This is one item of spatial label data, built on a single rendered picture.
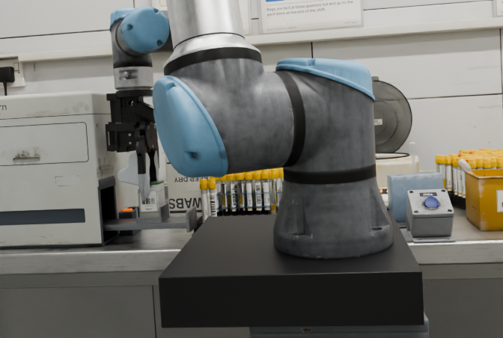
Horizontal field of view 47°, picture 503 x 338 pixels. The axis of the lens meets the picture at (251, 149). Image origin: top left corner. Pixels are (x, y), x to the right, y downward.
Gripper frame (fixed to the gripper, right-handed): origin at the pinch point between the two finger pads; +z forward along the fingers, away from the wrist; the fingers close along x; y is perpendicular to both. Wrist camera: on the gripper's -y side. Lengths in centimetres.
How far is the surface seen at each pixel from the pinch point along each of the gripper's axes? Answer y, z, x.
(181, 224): -6.4, 6.0, 3.2
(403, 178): -49.0, 0.1, -6.2
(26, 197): 23.6, -0.5, 4.4
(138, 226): 2.0, 6.1, 3.2
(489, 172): -67, 0, -12
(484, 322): -77, 48, -60
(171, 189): 2.8, 2.5, -25.2
